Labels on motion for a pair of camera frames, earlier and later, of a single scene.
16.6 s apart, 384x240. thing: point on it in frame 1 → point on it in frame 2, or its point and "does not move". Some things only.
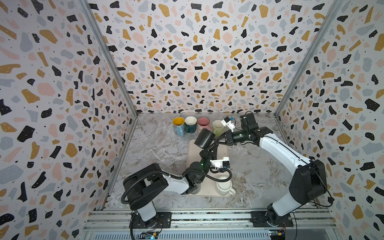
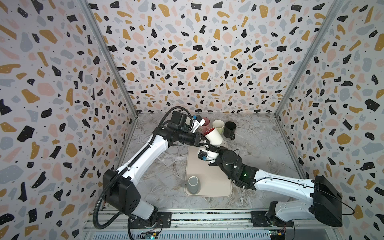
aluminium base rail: [213, 225] does not move
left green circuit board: [149, 235] does not move
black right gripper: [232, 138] → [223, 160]
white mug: [225, 188] → [214, 137]
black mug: [205, 138] → [229, 128]
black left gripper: [206, 155] → [197, 137]
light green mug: [218, 127] does not move
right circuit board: [277, 234] does not move
